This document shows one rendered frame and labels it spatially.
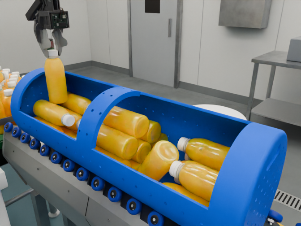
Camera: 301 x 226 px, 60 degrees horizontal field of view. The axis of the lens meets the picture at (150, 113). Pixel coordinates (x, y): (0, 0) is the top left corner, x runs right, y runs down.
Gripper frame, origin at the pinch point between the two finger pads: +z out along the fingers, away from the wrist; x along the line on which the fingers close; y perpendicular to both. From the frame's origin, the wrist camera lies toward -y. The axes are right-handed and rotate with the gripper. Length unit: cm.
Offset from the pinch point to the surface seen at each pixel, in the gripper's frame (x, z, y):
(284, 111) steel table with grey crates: 267, 99, 29
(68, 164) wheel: -10.1, 33.6, 18.0
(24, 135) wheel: -9.8, 33.1, -12.0
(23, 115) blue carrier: -13.7, 19.7, -0.5
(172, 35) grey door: 331, 36, -178
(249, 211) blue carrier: -11, 17, 77
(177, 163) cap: -5, 18, 58
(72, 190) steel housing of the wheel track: -11.8, 41.4, 21.6
